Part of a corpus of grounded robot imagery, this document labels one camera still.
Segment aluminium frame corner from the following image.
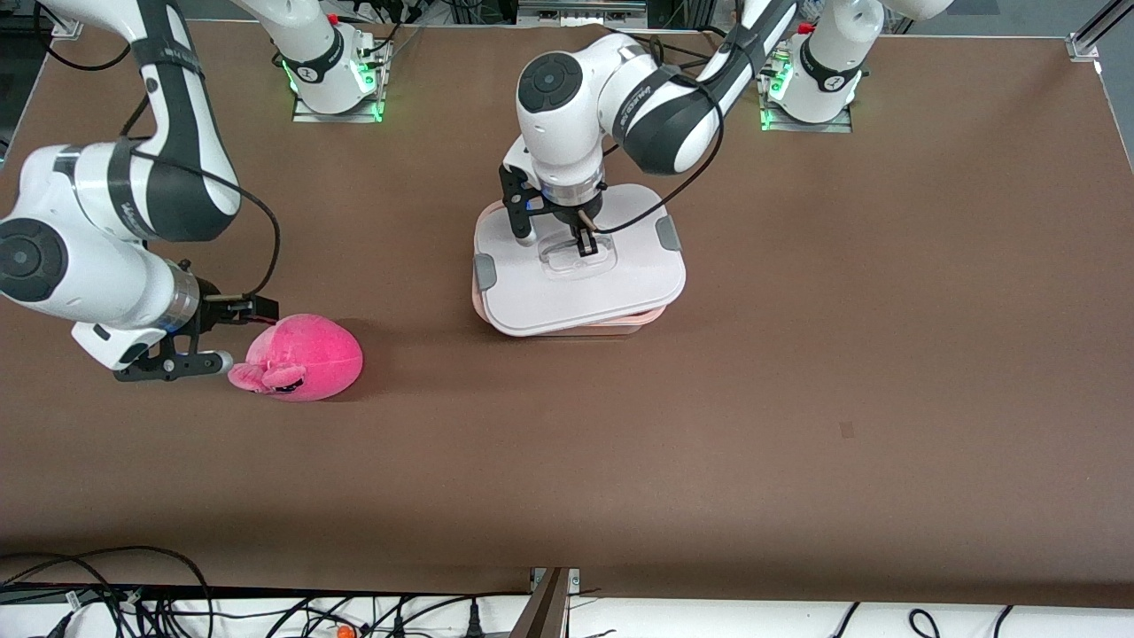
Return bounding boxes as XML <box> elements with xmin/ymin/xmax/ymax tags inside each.
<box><xmin>1068</xmin><ymin>0</ymin><xmax>1134</xmax><ymax>63</ymax></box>

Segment white box lid grey clips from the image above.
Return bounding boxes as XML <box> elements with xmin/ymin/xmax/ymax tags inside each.
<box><xmin>474</xmin><ymin>183</ymin><xmax>687</xmax><ymax>338</ymax></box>

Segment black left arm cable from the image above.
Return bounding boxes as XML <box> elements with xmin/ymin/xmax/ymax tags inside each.
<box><xmin>589</xmin><ymin>35</ymin><xmax>726</xmax><ymax>236</ymax></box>

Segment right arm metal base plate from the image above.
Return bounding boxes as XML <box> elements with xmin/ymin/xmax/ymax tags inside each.
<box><xmin>292</xmin><ymin>40</ymin><xmax>386</xmax><ymax>125</ymax></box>

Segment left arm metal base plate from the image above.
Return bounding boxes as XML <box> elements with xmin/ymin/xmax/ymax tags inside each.
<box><xmin>757</xmin><ymin>44</ymin><xmax>853</xmax><ymax>134</ymax></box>

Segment pink plush toy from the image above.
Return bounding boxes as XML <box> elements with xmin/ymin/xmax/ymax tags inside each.
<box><xmin>228</xmin><ymin>314</ymin><xmax>364</xmax><ymax>402</ymax></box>

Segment aluminium rail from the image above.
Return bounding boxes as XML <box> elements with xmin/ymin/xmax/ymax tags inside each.
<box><xmin>518</xmin><ymin>0</ymin><xmax>648</xmax><ymax>27</ymax></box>

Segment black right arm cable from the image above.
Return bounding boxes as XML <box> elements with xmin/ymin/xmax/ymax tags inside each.
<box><xmin>35</xmin><ymin>4</ymin><xmax>283</xmax><ymax>302</ymax></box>

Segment aluminium profile post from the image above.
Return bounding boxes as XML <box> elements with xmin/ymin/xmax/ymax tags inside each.
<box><xmin>509</xmin><ymin>567</ymin><xmax>581</xmax><ymax>638</ymax></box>

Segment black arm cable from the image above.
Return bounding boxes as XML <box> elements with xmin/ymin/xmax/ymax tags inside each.
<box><xmin>35</xmin><ymin>4</ymin><xmax>283</xmax><ymax>302</ymax></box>
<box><xmin>589</xmin><ymin>35</ymin><xmax>726</xmax><ymax>236</ymax></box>

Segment pink plastic box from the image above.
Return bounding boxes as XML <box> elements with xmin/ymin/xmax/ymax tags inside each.
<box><xmin>472</xmin><ymin>199</ymin><xmax>672</xmax><ymax>337</ymax></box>

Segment black looped cable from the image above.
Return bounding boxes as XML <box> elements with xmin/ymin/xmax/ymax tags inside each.
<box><xmin>0</xmin><ymin>545</ymin><xmax>215</xmax><ymax>638</ymax></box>

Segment brown table mat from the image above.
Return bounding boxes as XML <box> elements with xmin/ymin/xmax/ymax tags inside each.
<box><xmin>0</xmin><ymin>19</ymin><xmax>1134</xmax><ymax>608</ymax></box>

